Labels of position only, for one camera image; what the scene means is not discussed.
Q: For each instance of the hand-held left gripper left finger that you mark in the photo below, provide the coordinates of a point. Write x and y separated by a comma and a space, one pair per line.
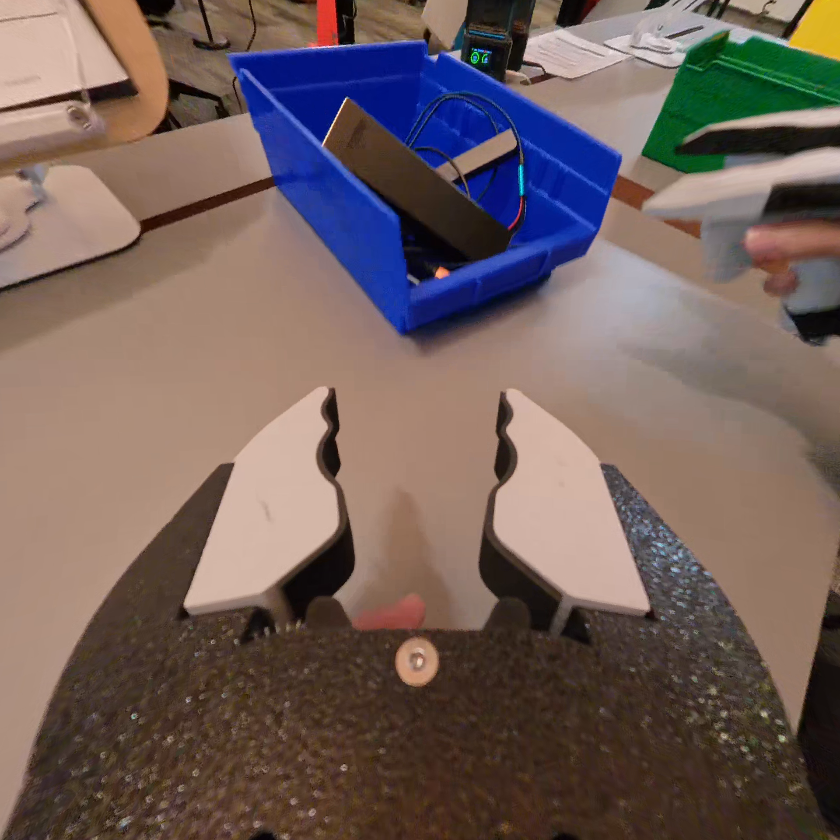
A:
262, 525

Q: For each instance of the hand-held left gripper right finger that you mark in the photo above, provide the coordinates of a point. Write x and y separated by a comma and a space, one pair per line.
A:
564, 518

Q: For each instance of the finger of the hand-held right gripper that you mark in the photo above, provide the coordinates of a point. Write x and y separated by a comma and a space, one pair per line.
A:
722, 193
774, 128

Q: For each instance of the grey slim USB hub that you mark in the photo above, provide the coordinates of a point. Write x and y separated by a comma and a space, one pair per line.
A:
479, 154

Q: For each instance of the black USB hub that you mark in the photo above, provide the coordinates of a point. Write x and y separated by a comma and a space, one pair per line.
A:
420, 190

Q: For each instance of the blue plastic bin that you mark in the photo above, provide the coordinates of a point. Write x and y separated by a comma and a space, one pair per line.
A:
341, 223

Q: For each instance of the grey desk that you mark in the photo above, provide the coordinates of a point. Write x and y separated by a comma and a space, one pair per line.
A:
164, 380

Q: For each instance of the person's right hand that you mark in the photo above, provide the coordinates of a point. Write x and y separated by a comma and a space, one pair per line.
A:
800, 246

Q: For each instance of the person's left hand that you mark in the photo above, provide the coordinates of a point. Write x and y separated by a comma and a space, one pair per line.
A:
394, 615

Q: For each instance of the green plastic bin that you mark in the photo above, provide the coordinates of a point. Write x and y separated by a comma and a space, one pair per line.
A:
722, 98

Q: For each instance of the yellow bin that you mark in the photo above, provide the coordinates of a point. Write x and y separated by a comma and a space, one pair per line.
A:
820, 29

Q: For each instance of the white paper sheets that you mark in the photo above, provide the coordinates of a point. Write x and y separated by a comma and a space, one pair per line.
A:
571, 52

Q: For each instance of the black power bank with display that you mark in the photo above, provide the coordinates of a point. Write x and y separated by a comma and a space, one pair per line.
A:
484, 56

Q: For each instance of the wooden document stand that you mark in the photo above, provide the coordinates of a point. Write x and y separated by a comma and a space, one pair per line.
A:
65, 216

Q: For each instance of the orange traffic cone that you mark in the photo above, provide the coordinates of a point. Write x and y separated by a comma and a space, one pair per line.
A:
326, 23

